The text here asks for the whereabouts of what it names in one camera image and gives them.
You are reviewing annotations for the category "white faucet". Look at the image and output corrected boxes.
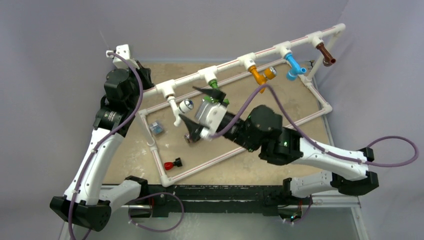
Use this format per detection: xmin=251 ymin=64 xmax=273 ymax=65
xmin=166 ymin=95 xmax=194 ymax=127

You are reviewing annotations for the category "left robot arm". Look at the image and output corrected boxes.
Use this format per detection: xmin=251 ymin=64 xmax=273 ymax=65
xmin=49 ymin=60 xmax=154 ymax=232

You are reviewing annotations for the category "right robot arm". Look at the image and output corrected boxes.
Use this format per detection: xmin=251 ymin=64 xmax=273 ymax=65
xmin=179 ymin=89 xmax=380 ymax=204

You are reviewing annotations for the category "pink faucet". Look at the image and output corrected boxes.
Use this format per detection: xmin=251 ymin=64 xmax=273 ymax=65
xmin=183 ymin=133 xmax=198 ymax=145

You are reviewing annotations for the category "green faucet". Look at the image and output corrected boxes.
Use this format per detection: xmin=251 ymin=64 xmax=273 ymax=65
xmin=203 ymin=79 xmax=230 ymax=106

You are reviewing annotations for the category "orange faucet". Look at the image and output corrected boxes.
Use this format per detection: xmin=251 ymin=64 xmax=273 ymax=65
xmin=247 ymin=65 xmax=278 ymax=86

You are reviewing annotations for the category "blue faucet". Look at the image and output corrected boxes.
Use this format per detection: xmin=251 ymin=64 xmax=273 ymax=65
xmin=284 ymin=53 xmax=307 ymax=81

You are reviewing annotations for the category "brown faucet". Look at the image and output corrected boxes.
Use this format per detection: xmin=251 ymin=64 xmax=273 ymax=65
xmin=315 ymin=42 xmax=337 ymax=67

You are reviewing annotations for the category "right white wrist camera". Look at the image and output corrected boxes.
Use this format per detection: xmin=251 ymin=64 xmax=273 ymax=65
xmin=194 ymin=100 xmax=227 ymax=141

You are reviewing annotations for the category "white PVC pipe frame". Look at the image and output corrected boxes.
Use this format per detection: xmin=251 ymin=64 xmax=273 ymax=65
xmin=138 ymin=23 xmax=346 ymax=187

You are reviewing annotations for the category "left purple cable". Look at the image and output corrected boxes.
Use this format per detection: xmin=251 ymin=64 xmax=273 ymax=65
xmin=67 ymin=51 xmax=145 ymax=240

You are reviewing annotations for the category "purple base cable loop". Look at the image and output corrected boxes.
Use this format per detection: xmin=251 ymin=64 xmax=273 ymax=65
xmin=128 ymin=192 xmax=185 ymax=234

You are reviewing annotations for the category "black aluminium base frame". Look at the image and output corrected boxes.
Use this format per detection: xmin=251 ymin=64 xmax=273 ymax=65
xmin=71 ymin=184 xmax=362 ymax=220

